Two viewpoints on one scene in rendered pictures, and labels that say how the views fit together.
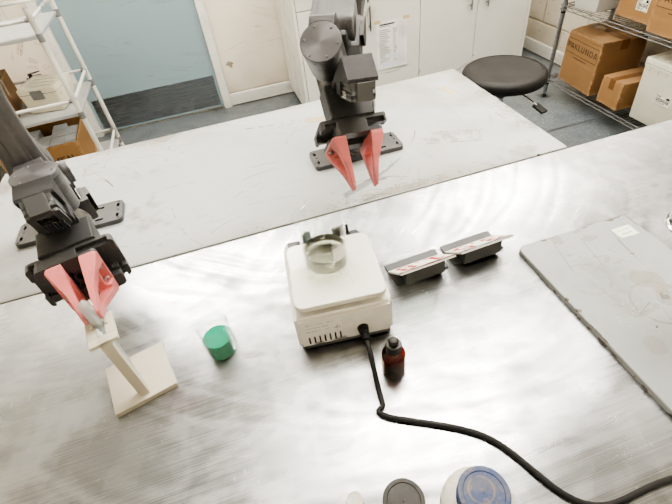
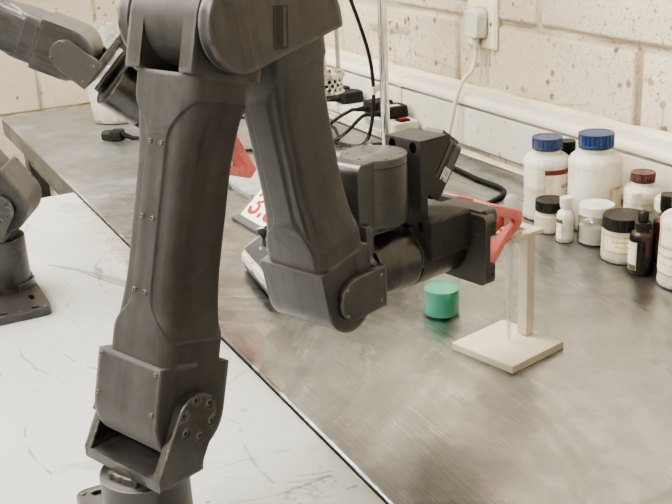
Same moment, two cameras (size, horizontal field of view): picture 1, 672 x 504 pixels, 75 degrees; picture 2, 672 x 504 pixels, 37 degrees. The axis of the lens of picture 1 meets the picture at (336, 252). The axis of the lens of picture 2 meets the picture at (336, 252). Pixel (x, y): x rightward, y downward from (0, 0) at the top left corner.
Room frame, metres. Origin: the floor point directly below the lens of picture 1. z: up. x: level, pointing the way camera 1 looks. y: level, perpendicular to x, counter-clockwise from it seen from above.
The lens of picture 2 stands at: (0.73, 1.15, 1.36)
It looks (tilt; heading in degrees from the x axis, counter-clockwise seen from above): 20 degrees down; 256
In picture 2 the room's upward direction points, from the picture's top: 3 degrees counter-clockwise
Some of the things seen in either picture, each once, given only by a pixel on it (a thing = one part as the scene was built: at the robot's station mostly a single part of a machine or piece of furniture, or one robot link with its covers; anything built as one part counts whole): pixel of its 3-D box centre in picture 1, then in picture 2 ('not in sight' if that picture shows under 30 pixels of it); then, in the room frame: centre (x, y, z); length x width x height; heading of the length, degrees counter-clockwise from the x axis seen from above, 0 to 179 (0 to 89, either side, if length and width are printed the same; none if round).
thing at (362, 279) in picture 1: (333, 269); not in sight; (0.41, 0.01, 0.98); 0.12 x 0.12 x 0.01; 5
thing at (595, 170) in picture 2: not in sight; (594, 179); (0.07, -0.03, 0.96); 0.07 x 0.07 x 0.13
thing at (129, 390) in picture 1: (121, 352); (508, 290); (0.34, 0.29, 0.96); 0.08 x 0.08 x 0.13; 26
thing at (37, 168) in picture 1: (54, 198); (348, 227); (0.53, 0.38, 1.08); 0.12 x 0.09 x 0.12; 34
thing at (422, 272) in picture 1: (418, 261); not in sight; (0.47, -0.12, 0.92); 0.09 x 0.06 x 0.04; 105
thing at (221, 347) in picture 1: (217, 336); (441, 288); (0.37, 0.18, 0.93); 0.04 x 0.04 x 0.06
